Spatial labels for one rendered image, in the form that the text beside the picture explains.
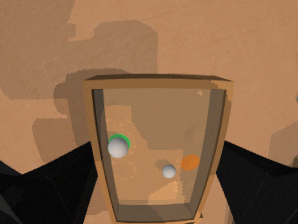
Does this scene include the wooden ball tray with clear cover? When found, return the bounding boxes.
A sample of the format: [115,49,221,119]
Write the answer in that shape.
[82,74,234,224]

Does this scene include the brown rectangular block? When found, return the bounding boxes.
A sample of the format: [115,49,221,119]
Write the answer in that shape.
[292,155,298,168]

